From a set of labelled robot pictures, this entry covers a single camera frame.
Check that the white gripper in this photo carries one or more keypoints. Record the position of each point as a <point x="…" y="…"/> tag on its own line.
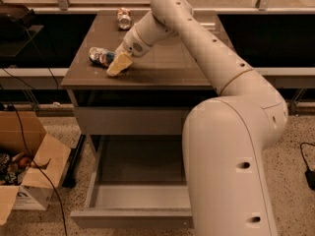
<point x="134" y="43"/>

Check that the crushed red bull can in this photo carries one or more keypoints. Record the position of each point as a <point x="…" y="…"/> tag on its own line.
<point x="101" y="56"/>

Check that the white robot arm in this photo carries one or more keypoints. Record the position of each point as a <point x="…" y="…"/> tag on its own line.
<point x="223" y="137"/>

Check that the crushed silver can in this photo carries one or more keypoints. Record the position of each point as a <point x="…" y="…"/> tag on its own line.
<point x="124" y="20"/>

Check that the closed grey top drawer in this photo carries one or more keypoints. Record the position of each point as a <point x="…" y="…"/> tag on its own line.
<point x="130" y="121"/>

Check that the grey drawer cabinet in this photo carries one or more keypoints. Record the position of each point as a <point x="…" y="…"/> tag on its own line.
<point x="166" y="77"/>

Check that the open grey middle drawer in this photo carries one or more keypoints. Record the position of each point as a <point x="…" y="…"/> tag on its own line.
<point x="137" y="182"/>

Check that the cardboard box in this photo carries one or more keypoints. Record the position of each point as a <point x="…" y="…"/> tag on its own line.
<point x="21" y="135"/>

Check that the items inside cardboard box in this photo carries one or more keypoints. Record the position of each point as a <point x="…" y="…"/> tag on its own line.
<point x="13" y="167"/>

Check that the black power adapter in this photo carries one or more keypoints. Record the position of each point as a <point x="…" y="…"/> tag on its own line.
<point x="310" y="177"/>

